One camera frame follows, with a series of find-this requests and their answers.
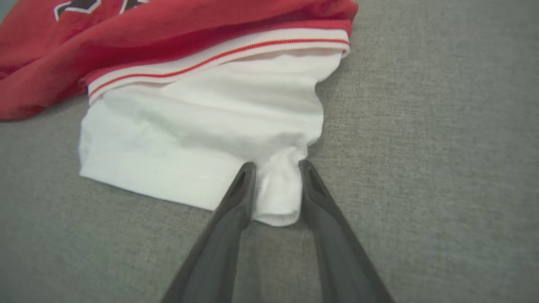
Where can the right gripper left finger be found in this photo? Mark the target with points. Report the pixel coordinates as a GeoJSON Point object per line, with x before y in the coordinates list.
{"type": "Point", "coordinates": [219, 244]}

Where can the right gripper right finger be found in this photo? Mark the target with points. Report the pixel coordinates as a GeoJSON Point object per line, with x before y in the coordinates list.
{"type": "Point", "coordinates": [341, 248]}

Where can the red basketball jersey white sleeves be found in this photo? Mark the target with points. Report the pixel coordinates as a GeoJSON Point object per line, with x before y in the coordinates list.
{"type": "Point", "coordinates": [189, 122]}

